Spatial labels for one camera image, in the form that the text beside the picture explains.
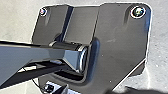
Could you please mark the small round base cap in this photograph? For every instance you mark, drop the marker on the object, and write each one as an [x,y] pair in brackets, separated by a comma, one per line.
[43,11]

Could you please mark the large round base cap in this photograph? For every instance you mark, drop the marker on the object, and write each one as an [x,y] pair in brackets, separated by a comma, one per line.
[137,11]

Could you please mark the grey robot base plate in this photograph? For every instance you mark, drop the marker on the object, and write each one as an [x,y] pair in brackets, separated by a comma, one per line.
[116,50]

